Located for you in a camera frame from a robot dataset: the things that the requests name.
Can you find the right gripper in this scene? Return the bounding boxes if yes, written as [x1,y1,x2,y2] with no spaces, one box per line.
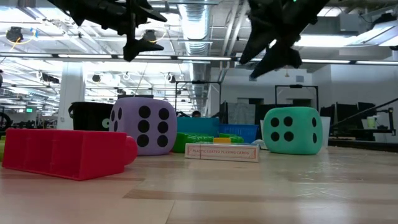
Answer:
[239,0,330,78]

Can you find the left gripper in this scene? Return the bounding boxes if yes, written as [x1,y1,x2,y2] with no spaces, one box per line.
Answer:
[48,0,168,62]

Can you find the teal foam die black dots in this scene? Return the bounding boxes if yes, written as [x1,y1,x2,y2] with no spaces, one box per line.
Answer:
[262,106,324,156]

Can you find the purple foam die black dots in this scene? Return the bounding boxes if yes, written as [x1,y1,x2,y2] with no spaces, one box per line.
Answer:
[109,96,178,156]

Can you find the long green building block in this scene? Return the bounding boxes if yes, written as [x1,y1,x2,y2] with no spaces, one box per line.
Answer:
[172,132,245,154]

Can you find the large red building block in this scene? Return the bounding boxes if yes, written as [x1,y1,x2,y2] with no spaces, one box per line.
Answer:
[1,128,139,182]

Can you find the black round ceiling fixture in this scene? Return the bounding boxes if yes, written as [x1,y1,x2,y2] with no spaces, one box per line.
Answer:
[142,29,158,43]
[6,26,24,43]

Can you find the long linear ceiling light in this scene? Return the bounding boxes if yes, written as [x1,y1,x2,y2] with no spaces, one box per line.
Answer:
[0,52,398,66]

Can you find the grey partition panel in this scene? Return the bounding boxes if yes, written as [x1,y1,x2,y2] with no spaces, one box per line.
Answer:
[228,102,256,125]

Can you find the white building column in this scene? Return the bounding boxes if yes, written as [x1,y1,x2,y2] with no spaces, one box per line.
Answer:
[57,61,86,131]

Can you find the black round bin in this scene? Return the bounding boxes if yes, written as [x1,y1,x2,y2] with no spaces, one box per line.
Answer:
[68,101,114,131]

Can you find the black monitors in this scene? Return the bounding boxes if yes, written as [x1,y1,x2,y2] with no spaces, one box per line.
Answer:
[320,101,379,138]

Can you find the dark teal plastic tray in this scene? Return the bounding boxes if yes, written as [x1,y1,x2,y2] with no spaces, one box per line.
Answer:
[177,116,221,138]

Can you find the thin black slanted rod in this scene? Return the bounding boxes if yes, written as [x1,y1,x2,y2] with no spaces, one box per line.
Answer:
[330,98,398,128]

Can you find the thin black station frame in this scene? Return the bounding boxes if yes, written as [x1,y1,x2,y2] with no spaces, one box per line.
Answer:
[274,84,320,110]
[174,80,223,119]

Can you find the silver round ventilation duct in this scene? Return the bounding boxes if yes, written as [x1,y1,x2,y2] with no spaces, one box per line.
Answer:
[178,0,213,118]

